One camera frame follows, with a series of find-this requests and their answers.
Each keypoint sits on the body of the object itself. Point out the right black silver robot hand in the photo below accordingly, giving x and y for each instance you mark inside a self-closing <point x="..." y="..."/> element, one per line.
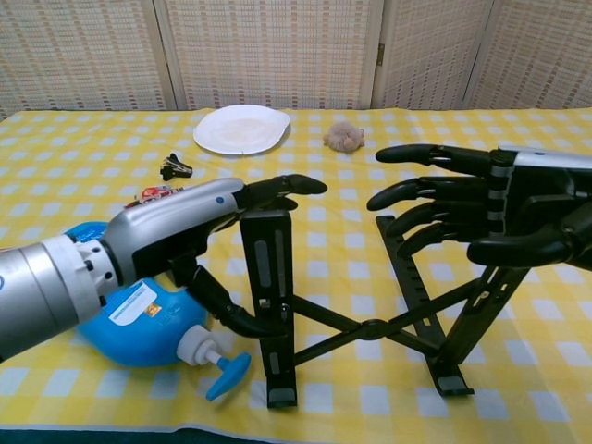
<point x="541" y="194"/>

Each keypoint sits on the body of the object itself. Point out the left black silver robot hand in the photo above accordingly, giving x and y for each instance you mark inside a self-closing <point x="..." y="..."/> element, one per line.
<point x="176" y="222"/>

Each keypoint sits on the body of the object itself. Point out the black folding laptop stand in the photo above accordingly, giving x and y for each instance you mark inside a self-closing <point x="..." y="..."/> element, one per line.
<point x="370" y="329"/>

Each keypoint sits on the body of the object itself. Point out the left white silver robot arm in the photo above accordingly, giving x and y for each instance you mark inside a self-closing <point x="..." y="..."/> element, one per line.
<point x="46" y="287"/>

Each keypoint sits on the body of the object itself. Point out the small red snack packet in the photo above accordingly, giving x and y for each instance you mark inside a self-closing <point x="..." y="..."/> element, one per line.
<point x="157" y="193"/>

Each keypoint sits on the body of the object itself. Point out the black staple remover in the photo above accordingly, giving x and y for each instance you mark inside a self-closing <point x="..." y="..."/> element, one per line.
<point x="176" y="167"/>

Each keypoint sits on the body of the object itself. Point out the white paper plate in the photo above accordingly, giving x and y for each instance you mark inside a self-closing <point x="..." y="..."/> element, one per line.
<point x="240" y="129"/>

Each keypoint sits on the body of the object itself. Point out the blue pump detergent bottle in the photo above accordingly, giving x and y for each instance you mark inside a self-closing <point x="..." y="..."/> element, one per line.
<point x="152" y="333"/>

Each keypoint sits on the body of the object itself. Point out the yellow white checked tablecloth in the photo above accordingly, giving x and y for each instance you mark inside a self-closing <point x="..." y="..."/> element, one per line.
<point x="532" y="370"/>

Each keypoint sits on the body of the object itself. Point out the beige woven folding screen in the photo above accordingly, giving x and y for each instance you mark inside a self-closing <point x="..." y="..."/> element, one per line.
<point x="277" y="55"/>

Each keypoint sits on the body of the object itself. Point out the brass screen hinge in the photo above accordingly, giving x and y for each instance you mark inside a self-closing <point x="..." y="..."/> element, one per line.
<point x="381" y="53"/>

